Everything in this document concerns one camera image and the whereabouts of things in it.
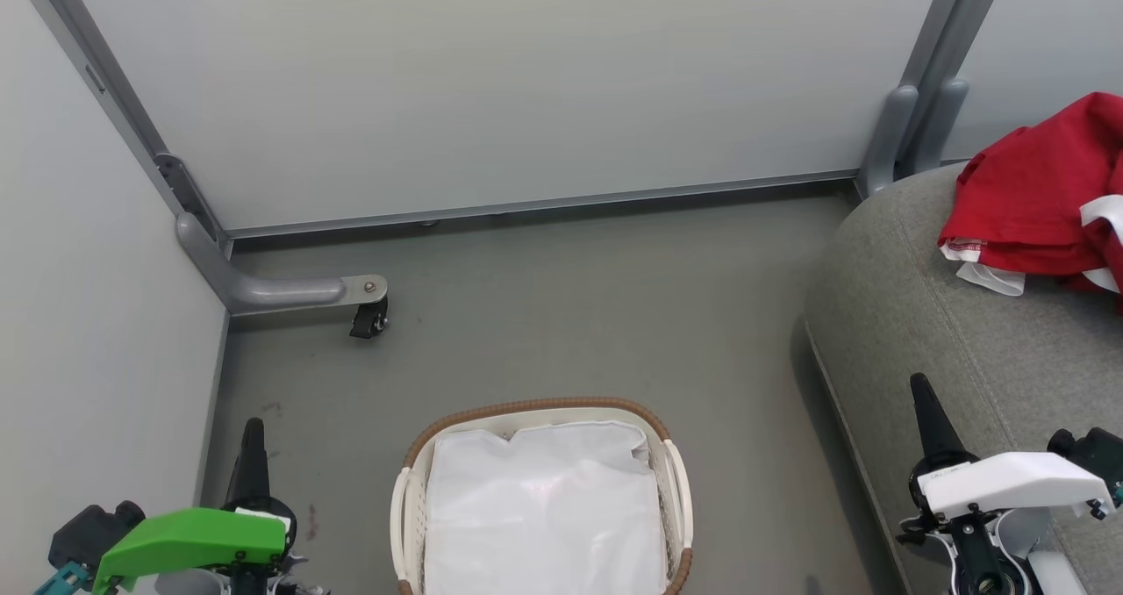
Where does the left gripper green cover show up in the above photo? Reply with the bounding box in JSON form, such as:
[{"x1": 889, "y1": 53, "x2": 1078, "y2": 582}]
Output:
[{"x1": 92, "y1": 417, "x2": 297, "y2": 592}]

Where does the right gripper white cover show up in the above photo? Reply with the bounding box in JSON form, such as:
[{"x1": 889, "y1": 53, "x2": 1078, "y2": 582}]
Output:
[{"x1": 899, "y1": 373, "x2": 1115, "y2": 539}]

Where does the red garment with white stripes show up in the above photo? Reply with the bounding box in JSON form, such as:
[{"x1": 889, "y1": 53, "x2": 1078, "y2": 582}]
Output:
[{"x1": 937, "y1": 92, "x2": 1123, "y2": 298}]

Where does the white laundry basket brown rim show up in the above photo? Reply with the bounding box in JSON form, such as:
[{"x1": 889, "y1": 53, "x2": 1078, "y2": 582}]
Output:
[{"x1": 390, "y1": 398, "x2": 694, "y2": 595}]

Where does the grey upholstered sofa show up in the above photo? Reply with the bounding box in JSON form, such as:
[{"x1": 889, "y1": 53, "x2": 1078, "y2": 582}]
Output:
[{"x1": 803, "y1": 163, "x2": 1123, "y2": 595}]

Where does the grey partition foot with plate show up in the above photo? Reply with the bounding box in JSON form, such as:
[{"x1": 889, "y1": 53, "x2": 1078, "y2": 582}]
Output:
[{"x1": 175, "y1": 213, "x2": 389, "y2": 317}]

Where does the black caster wheel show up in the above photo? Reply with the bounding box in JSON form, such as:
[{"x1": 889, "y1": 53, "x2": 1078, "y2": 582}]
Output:
[{"x1": 349, "y1": 297, "x2": 390, "y2": 340}]

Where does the grey double partition foot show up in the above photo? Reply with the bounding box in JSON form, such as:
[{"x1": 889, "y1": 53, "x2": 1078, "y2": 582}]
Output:
[{"x1": 858, "y1": 80, "x2": 970, "y2": 199}]

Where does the white cloth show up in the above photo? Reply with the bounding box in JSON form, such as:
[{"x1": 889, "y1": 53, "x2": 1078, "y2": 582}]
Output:
[{"x1": 424, "y1": 419, "x2": 668, "y2": 595}]

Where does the grey partition upright post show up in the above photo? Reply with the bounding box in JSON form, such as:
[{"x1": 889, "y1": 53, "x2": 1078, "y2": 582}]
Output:
[{"x1": 899, "y1": 0, "x2": 1012, "y2": 175}]

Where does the grey partition corner post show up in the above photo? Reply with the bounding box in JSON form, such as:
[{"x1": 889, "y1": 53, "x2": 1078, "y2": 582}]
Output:
[{"x1": 9, "y1": 0, "x2": 231, "y2": 245}]

